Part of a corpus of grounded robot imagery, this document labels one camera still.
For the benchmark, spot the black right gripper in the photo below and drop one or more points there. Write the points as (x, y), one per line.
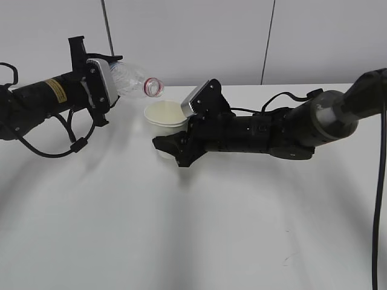
(204, 134)

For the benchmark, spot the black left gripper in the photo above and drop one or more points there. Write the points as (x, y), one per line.
(78, 62)

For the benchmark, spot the white paper cup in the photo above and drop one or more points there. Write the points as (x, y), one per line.
(164, 118)

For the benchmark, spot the clear plastic water bottle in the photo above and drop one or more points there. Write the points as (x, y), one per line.
(132, 81)

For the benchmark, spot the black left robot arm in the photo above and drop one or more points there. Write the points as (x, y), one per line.
(24, 108)

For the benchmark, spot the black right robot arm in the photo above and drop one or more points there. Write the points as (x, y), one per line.
(321, 117)

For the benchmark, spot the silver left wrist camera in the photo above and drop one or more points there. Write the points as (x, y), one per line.
(101, 85)

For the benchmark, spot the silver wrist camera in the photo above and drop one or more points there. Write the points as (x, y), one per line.
(205, 101)
(101, 85)

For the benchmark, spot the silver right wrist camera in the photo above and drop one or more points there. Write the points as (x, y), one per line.
(205, 101)

